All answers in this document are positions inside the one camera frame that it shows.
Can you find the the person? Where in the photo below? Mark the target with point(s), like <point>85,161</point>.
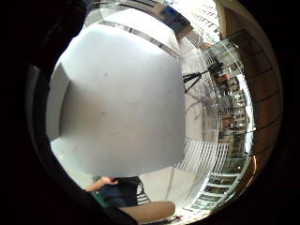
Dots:
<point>125,190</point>

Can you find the blue and grey box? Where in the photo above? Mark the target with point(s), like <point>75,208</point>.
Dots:
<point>173,15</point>

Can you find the black tripod with camera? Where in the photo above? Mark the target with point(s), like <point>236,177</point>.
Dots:
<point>200,75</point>

